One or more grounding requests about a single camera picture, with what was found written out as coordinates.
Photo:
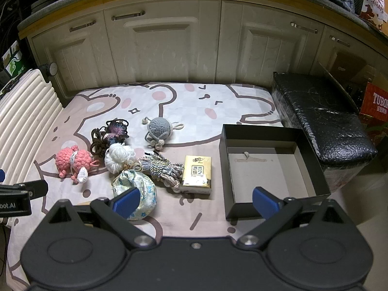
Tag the white box with red print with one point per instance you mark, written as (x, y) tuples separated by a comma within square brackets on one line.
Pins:
[(376, 9)]

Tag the green white carton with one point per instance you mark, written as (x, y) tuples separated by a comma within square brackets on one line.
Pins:
[(13, 60)]

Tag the dark brown purple yarn doll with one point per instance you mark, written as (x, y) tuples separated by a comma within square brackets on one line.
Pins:
[(104, 141)]

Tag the white yarn flower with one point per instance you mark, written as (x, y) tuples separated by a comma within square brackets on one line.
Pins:
[(116, 156)]

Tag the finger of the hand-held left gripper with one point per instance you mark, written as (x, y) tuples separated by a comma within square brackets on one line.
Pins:
[(1, 175), (33, 188)]

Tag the black cardboard box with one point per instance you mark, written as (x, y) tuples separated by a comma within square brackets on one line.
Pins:
[(263, 169)]

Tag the pink crochet doll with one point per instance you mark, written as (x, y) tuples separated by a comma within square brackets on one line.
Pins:
[(77, 159)]

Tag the red carton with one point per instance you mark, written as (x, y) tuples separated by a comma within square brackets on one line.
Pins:
[(376, 103)]

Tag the cartoon bear printed blanket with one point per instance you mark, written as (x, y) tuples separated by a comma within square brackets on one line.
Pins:
[(188, 118)]

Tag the cream cabinet door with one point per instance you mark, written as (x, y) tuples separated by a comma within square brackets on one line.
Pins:
[(75, 63), (326, 48), (266, 51), (163, 51)]

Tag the white ribbed board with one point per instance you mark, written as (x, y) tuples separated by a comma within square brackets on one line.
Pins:
[(24, 112)]

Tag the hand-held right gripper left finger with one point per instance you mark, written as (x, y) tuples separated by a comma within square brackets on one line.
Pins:
[(125, 202)]

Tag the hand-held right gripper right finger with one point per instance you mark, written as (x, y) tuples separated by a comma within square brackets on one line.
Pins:
[(263, 202)]

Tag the grey crochet toy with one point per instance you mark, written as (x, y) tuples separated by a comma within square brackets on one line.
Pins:
[(159, 127)]

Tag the round black knob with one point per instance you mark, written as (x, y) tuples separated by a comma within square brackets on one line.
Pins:
[(52, 68)]

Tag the yellow tissue packet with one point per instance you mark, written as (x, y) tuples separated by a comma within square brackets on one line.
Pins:
[(197, 172)]

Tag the black wrapped bench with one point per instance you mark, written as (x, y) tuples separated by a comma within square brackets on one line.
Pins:
[(321, 109)]

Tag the brown cardboard box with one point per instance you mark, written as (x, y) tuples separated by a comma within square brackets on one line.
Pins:
[(351, 65)]

